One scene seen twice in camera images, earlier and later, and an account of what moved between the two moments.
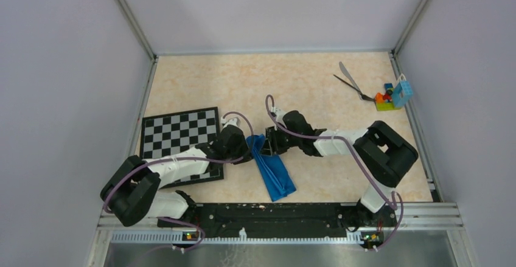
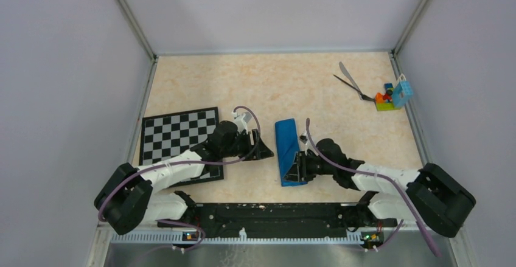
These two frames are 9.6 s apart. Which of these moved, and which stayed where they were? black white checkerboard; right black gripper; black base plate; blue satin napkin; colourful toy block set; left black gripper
Moved: blue satin napkin; right black gripper
Stayed: colourful toy block set; left black gripper; black base plate; black white checkerboard
